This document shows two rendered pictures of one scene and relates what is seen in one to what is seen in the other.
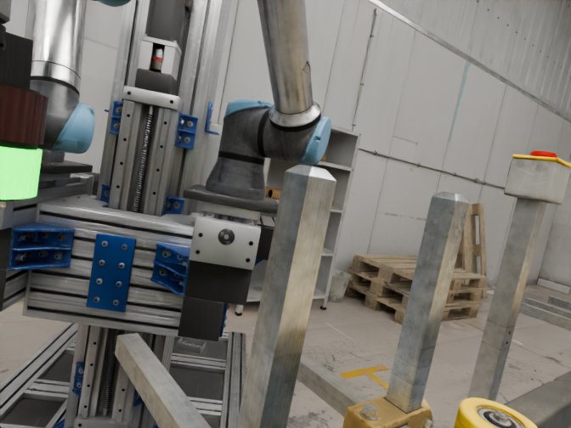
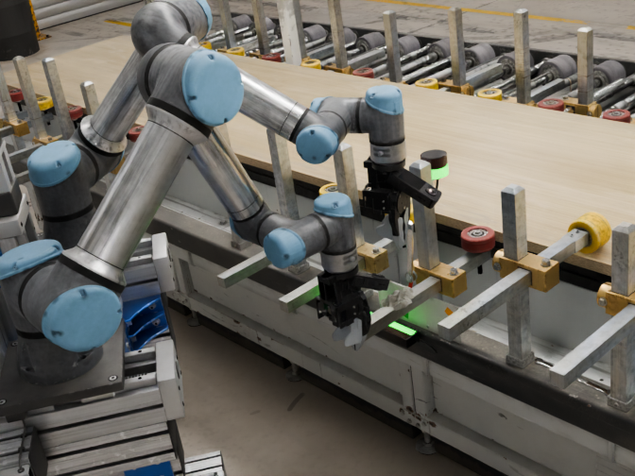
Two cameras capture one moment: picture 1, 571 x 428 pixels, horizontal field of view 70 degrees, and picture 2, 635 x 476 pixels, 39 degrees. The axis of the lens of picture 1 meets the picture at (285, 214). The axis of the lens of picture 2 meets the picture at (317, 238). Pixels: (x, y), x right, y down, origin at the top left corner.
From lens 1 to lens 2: 2.21 m
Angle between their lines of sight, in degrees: 87
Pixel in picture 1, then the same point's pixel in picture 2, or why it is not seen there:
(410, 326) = (288, 192)
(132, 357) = (307, 290)
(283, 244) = (351, 173)
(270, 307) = (352, 195)
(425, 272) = (284, 164)
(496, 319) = not seen: hidden behind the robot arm
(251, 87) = not seen: outside the picture
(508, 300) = not seen: hidden behind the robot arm
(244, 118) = (82, 167)
